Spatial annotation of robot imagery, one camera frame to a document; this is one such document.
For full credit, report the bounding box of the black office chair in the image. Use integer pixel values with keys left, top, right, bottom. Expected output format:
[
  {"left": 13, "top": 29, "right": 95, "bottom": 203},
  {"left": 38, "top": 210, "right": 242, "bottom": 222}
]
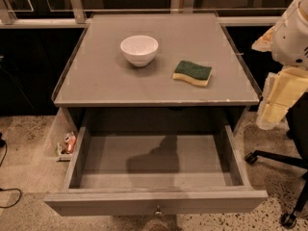
[{"left": 244, "top": 92, "right": 308, "bottom": 229}]

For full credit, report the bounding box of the metal window railing frame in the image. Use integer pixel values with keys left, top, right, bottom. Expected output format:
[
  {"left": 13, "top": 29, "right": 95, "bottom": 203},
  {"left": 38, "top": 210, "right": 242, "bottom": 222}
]
[{"left": 0, "top": 0, "right": 287, "bottom": 28}]

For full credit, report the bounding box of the grey top drawer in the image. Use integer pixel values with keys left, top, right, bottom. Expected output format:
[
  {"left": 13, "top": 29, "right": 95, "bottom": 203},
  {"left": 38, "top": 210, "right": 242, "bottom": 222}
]
[{"left": 45, "top": 125, "right": 268, "bottom": 216}]

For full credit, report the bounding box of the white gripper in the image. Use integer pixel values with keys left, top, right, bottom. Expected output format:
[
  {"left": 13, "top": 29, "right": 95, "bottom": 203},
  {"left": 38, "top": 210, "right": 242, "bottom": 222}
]
[{"left": 251, "top": 0, "right": 308, "bottom": 130}]

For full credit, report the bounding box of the green and yellow sponge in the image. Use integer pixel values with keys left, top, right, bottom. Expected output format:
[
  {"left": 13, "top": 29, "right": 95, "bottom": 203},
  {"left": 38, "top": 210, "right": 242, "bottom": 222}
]
[{"left": 172, "top": 61, "right": 212, "bottom": 87}]

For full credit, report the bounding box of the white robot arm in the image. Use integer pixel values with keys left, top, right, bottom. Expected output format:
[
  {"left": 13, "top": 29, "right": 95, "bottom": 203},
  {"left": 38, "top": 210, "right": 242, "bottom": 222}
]
[{"left": 251, "top": 0, "right": 308, "bottom": 130}]

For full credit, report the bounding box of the black floor cable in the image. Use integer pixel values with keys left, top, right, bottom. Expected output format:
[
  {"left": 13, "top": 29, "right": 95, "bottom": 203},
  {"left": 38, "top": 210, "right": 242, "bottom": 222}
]
[{"left": 0, "top": 138, "right": 23, "bottom": 210}]

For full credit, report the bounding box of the grey cabinet with glass top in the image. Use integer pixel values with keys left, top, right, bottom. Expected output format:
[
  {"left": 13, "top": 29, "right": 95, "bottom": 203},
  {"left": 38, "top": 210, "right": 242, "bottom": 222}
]
[{"left": 51, "top": 13, "right": 264, "bottom": 137}]

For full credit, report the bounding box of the orange packet beside cabinet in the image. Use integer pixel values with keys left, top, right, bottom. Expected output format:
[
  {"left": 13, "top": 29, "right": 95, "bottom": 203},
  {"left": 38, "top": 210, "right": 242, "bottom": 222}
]
[{"left": 64, "top": 132, "right": 76, "bottom": 154}]

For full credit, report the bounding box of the white ceramic bowl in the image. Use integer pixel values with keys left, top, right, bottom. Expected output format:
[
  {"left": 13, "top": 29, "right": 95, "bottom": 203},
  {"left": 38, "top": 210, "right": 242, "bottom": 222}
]
[{"left": 120, "top": 36, "right": 159, "bottom": 66}]

